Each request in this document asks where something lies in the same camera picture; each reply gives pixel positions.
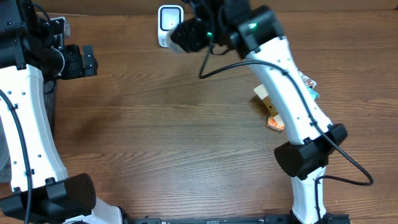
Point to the orange snack pack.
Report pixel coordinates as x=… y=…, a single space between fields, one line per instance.
x=275 y=122

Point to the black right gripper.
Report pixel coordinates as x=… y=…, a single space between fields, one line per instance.
x=193 y=37

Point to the beige brown snack pouch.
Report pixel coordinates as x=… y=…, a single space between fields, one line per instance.
x=263 y=94

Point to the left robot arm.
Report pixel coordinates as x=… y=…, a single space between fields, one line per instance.
x=34 y=52

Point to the teal snack packet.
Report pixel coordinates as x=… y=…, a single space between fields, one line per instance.
x=313 y=93

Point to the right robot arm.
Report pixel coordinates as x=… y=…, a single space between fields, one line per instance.
x=259 y=39

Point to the green lid jar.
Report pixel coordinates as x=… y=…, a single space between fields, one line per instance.
x=172 y=45

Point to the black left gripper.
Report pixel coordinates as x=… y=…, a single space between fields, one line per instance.
x=79 y=69

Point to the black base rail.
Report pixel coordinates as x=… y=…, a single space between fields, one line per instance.
x=211 y=221

